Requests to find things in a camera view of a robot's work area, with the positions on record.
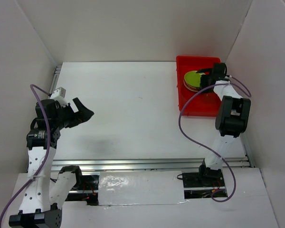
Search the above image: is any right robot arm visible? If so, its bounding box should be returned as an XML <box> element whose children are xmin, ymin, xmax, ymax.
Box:
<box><xmin>197</xmin><ymin>63</ymin><xmax>251</xmax><ymax>186</ymax></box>

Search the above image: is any cream plate with motifs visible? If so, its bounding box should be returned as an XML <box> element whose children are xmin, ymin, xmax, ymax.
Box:
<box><xmin>183</xmin><ymin>81</ymin><xmax>201</xmax><ymax>93</ymax></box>

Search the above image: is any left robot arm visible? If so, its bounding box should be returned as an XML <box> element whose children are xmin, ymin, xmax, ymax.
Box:
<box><xmin>9</xmin><ymin>98</ymin><xmax>94</xmax><ymax>228</ymax></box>

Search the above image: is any lime green plate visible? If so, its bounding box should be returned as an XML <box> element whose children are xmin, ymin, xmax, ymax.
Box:
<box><xmin>184</xmin><ymin>71</ymin><xmax>204</xmax><ymax>88</ymax></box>

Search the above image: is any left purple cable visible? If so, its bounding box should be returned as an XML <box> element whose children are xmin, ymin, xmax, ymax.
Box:
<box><xmin>0</xmin><ymin>84</ymin><xmax>52</xmax><ymax>228</ymax></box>

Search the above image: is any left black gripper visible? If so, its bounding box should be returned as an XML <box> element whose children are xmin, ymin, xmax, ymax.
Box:
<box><xmin>53</xmin><ymin>97</ymin><xmax>94</xmax><ymax>130</ymax></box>

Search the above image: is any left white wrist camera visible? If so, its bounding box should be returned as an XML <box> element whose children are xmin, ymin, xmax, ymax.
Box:
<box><xmin>50</xmin><ymin>87</ymin><xmax>67</xmax><ymax>106</ymax></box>

